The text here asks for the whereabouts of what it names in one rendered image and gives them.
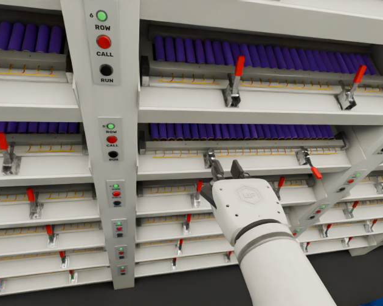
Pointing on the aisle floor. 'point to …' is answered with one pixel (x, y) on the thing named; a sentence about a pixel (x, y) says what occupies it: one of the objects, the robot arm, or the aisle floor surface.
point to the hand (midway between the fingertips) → (227, 171)
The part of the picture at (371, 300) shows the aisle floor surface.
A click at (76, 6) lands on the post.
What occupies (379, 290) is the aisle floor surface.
